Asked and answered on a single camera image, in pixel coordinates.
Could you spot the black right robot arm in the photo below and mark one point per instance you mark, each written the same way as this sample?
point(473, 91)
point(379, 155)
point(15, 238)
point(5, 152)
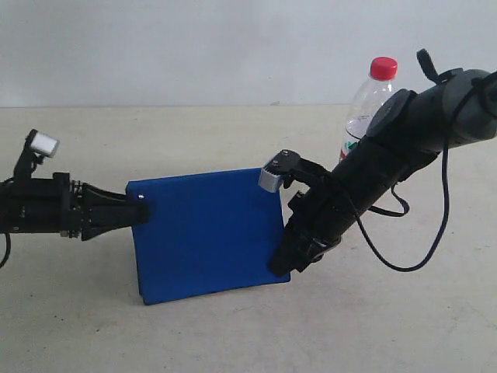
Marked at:
point(407, 133)

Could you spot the clear water bottle red cap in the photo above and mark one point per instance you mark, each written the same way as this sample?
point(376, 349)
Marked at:
point(370, 96)

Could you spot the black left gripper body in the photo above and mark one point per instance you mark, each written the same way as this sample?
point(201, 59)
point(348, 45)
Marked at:
point(72, 208)

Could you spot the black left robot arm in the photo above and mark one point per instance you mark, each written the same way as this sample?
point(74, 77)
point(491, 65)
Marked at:
point(28, 207)

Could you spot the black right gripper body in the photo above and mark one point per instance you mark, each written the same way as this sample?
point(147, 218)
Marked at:
point(326, 210)

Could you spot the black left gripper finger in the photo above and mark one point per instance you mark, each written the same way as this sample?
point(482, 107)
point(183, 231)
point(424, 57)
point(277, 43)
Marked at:
point(100, 219)
point(94, 194)

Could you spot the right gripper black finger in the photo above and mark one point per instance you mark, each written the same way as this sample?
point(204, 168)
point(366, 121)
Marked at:
point(290, 254)

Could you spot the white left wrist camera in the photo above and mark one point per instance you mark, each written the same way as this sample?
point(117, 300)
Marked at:
point(40, 146)

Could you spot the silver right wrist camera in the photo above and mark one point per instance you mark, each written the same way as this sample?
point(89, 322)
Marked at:
point(277, 170)

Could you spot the blue binder folder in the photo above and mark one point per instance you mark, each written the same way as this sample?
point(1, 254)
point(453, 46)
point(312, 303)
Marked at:
point(207, 233)

